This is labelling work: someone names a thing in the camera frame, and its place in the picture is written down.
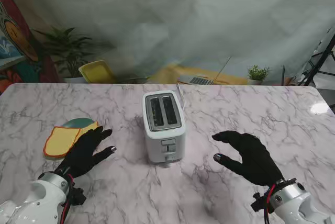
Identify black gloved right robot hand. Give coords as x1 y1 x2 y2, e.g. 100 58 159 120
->
211 130 285 187

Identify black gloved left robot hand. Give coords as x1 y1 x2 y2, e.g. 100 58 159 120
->
56 126 118 180

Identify yellow toy toast slice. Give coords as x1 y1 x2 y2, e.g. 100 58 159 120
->
43 126 81 158
77 121 99 142

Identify white two-slot toaster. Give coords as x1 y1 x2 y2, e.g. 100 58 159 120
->
142 89 187 169

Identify teal round plate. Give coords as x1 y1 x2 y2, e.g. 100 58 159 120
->
44 117 95 160

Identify yellow plastic chair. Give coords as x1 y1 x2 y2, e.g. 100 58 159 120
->
78 60 117 84

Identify small green potted plant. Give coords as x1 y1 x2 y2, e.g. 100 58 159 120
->
247 64 271 86

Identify silver open laptop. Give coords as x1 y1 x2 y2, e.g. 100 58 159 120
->
177 56 232 85

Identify large green potted plant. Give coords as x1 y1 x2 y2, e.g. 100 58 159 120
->
32 26 112 84

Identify black tripod stand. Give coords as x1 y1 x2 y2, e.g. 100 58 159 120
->
300 29 335 86

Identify yellow desk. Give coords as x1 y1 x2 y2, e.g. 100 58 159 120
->
149 63 249 86

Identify colourful mural panel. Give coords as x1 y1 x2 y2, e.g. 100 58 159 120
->
0 0 62 95

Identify white paper backdrop sheet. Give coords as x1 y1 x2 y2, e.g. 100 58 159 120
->
0 0 335 83

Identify red black left arm cable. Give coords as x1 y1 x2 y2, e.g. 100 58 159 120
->
60 173 76 224

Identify white toaster power cord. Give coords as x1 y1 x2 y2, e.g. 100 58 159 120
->
176 82 188 111

